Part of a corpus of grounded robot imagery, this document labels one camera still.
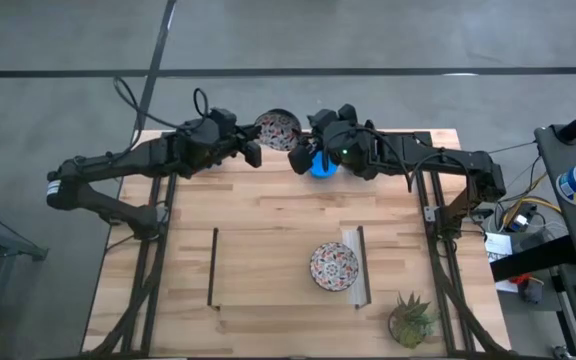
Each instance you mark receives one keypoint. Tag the blue plastic mini bowl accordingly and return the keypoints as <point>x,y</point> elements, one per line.
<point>324,169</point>

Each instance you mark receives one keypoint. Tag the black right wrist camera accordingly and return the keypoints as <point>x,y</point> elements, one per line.
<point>325,120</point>

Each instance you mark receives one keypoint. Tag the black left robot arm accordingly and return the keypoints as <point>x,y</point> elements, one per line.
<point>118,162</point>

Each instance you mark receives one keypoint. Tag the white paper sheet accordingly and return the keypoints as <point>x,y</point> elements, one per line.
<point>499,246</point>

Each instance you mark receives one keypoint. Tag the potted green succulent plant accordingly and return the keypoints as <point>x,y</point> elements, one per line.
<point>410,320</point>

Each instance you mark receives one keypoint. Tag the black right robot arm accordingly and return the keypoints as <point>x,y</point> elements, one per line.
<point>448,159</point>

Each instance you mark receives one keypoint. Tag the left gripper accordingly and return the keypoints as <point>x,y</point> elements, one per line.
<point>225,145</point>

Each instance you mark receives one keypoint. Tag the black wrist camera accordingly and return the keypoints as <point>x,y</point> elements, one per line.
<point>325,120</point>
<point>224,119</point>

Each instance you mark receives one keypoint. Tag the grey metal stand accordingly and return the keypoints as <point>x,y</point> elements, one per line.
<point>13,248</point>

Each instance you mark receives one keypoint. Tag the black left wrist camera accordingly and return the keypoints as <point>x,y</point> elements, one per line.
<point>224,119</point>

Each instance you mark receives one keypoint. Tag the black aluminium table frame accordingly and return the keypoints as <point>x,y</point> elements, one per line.
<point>423,137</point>

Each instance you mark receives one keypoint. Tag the silver metal bracket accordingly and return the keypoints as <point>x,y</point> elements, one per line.
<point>431,214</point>

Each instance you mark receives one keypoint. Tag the black table clamp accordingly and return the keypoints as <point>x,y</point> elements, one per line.
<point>369,125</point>

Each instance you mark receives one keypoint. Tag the black beam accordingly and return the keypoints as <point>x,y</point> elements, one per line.
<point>533,260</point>

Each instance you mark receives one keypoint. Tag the small red object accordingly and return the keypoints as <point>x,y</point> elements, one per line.
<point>519,280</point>

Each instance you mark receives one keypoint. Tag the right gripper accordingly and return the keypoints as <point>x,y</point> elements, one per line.
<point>355,155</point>

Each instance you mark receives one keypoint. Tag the floral patterned ceramic bowl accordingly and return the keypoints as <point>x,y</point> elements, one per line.
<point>279,131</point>
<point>334,266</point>

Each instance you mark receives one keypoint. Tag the white power adapter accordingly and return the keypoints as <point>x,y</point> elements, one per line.
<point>521,221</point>

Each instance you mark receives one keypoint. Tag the wooden riser with black legs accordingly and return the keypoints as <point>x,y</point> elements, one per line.
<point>268,270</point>

